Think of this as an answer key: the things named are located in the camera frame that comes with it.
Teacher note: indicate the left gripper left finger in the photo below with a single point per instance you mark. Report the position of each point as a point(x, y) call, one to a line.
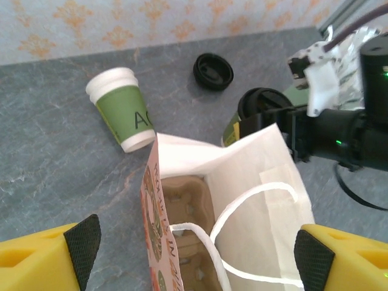
point(36, 260)

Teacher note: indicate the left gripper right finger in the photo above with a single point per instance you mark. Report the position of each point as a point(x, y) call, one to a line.
point(348, 260)

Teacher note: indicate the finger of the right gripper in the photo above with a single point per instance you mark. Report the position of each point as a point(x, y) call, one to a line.
point(280, 101)
point(251, 124)

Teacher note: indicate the black plastic cup lid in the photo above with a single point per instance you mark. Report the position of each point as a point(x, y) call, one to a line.
point(251, 100)
point(213, 71)

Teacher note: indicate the green sleeved lidded paper cup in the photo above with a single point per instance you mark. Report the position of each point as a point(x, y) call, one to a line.
point(228, 135)

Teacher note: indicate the printed paper takeout bag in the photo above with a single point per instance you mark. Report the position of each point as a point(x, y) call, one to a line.
point(257, 182)

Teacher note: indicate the brown pulp cup carrier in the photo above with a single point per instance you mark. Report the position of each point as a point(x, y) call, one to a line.
point(185, 206)

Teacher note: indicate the green sleeved paper cup stack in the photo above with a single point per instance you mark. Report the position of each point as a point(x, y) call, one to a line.
point(121, 106)

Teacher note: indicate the pale green holder cup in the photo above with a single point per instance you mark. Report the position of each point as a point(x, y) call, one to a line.
point(294, 94)

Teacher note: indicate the aluminium frame post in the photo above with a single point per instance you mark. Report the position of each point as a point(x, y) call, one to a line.
point(348, 12)

